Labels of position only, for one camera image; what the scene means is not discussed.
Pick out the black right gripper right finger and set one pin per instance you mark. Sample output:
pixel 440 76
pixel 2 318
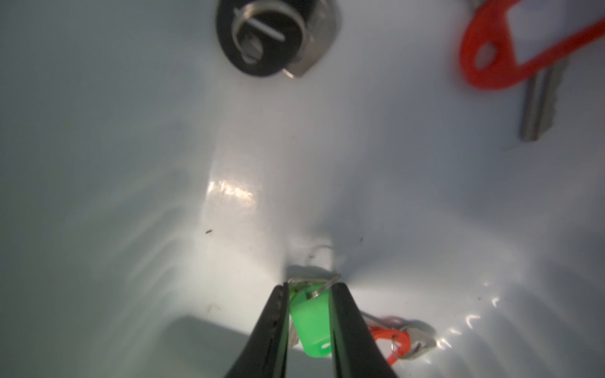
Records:
pixel 354 352

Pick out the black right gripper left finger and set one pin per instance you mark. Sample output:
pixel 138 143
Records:
pixel 266 351

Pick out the green tag key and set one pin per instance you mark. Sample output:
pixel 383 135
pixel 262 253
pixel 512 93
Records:
pixel 309 315

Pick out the black head key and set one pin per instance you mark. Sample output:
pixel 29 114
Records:
pixel 263 38

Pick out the red tag key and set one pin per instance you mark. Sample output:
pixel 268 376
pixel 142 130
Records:
pixel 401 340
pixel 512 42

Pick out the white plastic storage box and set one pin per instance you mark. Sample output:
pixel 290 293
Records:
pixel 152 195

